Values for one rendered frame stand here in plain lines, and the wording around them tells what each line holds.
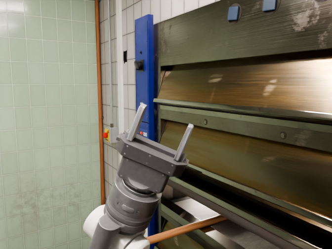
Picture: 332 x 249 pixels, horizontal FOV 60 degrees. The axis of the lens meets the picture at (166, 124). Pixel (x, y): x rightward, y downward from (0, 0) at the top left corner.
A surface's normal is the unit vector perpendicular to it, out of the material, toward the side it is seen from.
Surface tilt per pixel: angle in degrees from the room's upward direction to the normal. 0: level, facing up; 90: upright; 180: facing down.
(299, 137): 90
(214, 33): 90
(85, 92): 90
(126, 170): 97
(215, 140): 70
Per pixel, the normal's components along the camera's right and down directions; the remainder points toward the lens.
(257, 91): -0.80, -0.27
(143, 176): -0.16, 0.26
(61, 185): 0.52, 0.12
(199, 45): -0.85, 0.07
